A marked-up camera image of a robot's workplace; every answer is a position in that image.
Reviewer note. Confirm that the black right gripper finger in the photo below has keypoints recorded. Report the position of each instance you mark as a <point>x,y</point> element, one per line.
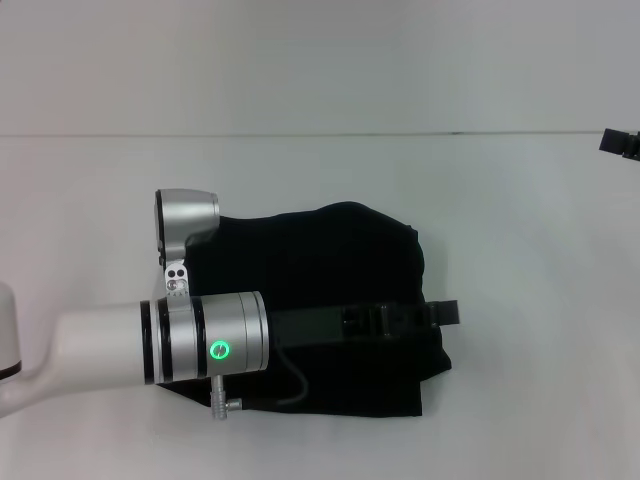
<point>617,142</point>

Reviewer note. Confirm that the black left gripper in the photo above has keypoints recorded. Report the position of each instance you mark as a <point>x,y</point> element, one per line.
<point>307,327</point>

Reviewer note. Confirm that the black T-shirt with FREE print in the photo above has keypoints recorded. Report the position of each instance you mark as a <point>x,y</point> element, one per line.
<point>325,260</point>

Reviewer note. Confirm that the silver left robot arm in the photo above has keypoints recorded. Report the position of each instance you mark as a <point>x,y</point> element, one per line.
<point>190,340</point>

